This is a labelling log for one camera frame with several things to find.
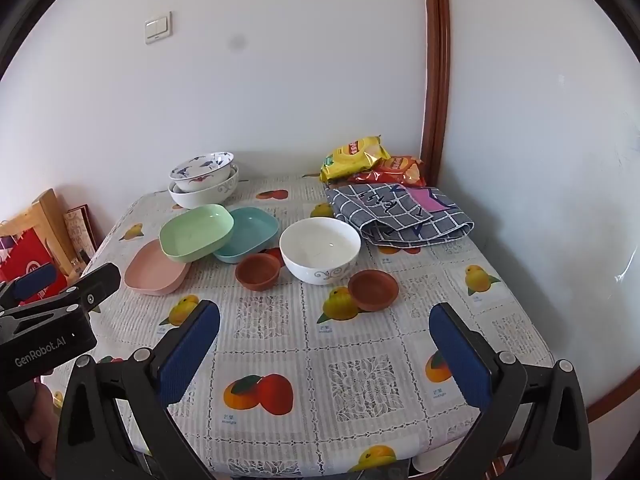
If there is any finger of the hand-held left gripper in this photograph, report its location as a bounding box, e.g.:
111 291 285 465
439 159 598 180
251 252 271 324
0 262 122 326
0 261 58 308

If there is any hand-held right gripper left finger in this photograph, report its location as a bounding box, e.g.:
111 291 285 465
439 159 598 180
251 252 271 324
56 300 222 480

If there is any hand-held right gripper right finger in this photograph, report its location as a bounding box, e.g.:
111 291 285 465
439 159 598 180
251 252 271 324
428 302 593 480

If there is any pink plastic plate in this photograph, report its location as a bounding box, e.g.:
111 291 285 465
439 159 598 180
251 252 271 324
124 239 192 295

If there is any deep brown clay bowl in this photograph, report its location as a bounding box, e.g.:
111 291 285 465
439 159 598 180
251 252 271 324
235 253 282 291

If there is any shallow brown clay bowl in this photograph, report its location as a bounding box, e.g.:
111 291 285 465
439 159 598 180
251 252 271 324
347 269 400 312

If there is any green plastic plate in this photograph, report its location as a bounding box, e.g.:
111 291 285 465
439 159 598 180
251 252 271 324
159 204 236 263

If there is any teal plastic plate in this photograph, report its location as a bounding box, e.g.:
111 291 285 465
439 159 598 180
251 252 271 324
213 207 281 264

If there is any white ceramic bowl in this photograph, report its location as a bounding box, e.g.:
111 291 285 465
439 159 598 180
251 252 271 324
279 218 362 286

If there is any person's left hand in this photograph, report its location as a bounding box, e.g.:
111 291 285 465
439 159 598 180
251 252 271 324
25 382 62 476

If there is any red paper bag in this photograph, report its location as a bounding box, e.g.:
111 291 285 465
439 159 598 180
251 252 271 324
0 230 68 306

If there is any brown patterned book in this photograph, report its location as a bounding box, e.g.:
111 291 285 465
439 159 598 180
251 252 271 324
62 204 98 266

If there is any wooden chair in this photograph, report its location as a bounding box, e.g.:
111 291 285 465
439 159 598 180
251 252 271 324
0 189 81 276

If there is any fruit-printed tablecloth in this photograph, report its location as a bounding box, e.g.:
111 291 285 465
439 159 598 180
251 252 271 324
50 172 556 480

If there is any large white scroll-print bowl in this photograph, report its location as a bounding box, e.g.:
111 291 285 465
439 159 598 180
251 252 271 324
167 165 240 209

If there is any grey checked cloth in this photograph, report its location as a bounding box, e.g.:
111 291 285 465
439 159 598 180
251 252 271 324
325 182 475 248

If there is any blue patterned white bowl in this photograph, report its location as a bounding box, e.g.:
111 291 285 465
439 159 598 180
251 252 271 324
169 151 236 192

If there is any red chip bag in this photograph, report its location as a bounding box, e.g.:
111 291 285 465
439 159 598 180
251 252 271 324
346 156 427 187

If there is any yellow chip bag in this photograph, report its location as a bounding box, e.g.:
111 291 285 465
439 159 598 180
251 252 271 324
320 135 392 184

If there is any white light switch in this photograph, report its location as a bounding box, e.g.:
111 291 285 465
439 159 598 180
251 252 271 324
144 11 173 46

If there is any brown wooden door frame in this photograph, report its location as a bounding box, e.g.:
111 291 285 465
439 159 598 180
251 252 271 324
419 0 452 188

